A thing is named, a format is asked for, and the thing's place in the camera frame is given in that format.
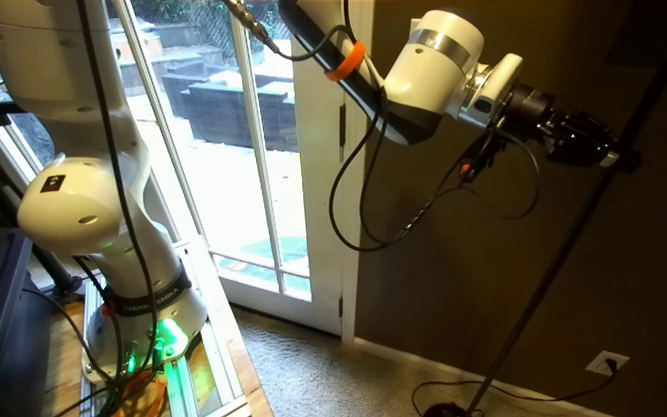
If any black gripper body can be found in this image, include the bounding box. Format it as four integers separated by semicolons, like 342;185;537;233
503;83;620;168

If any black floor lamp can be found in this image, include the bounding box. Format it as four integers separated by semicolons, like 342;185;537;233
424;7;667;417

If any white framed glass door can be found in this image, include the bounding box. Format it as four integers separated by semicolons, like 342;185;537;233
0;0;378;343

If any dark outdoor block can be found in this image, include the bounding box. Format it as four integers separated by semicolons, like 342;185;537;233
178;79;302;153

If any white wall outlet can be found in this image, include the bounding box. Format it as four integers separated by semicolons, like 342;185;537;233
583;346;633;380

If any orange cable strap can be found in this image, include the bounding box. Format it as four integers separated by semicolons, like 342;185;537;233
324;41;368;83

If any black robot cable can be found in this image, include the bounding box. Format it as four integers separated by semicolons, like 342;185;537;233
70;0;544;417

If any black lamp power cord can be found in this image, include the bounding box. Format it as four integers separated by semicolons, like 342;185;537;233
411;360;620;417

